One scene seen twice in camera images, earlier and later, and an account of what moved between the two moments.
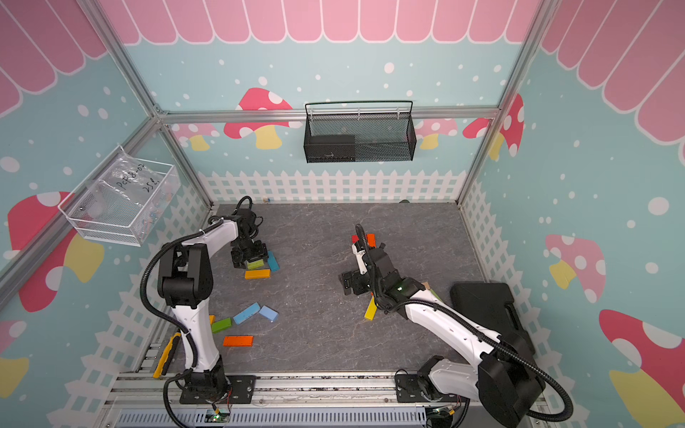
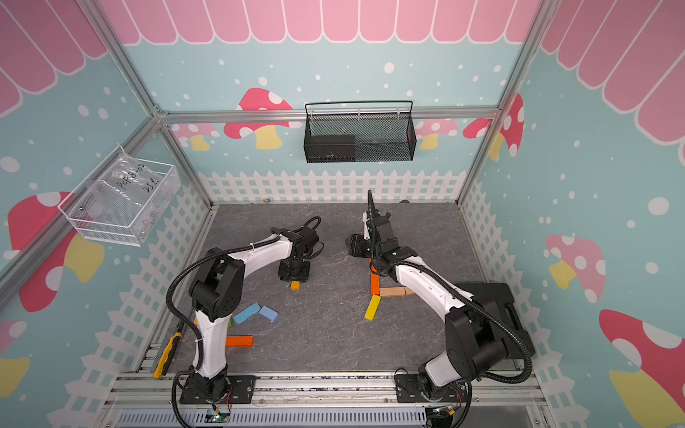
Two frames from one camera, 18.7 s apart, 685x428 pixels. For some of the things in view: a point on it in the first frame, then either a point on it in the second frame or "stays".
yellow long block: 371,309 stays
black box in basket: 330,148 stays
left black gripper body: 244,249 to 294,268
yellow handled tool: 167,356 stays
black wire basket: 359,132 stays
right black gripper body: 361,283 to 361,246
